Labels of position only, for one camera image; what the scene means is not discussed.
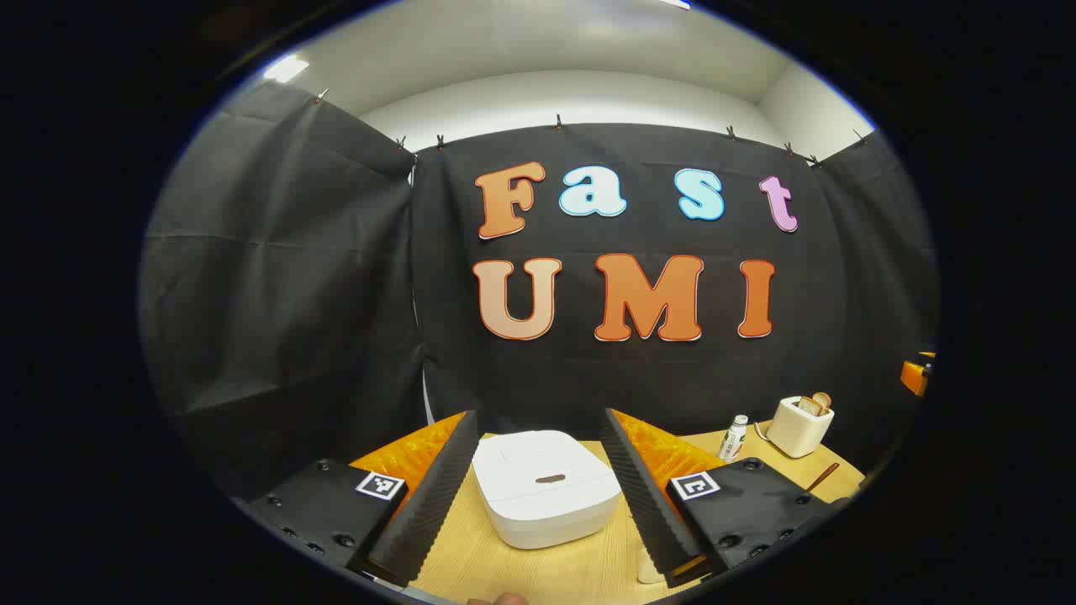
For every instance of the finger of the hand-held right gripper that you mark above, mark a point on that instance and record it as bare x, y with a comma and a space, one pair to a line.
916, 374

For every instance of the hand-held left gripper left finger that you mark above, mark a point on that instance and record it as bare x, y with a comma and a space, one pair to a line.
437, 496

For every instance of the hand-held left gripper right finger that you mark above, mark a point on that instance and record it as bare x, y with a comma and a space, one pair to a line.
643, 496

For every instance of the white rice cooker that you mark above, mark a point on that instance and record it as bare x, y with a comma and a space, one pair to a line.
546, 496

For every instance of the brown wooden spoon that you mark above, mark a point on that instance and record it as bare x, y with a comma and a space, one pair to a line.
822, 476

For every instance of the bread slice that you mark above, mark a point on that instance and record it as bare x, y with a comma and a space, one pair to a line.
823, 400
809, 406

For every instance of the white drink bottle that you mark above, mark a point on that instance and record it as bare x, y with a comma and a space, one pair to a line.
733, 439

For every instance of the white toaster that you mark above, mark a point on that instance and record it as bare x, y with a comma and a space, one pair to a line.
797, 433

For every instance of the row of small backdrop clips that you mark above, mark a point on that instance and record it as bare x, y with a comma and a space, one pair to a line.
558, 123

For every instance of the ceiling light panel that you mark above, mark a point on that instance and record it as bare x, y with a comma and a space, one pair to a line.
286, 68

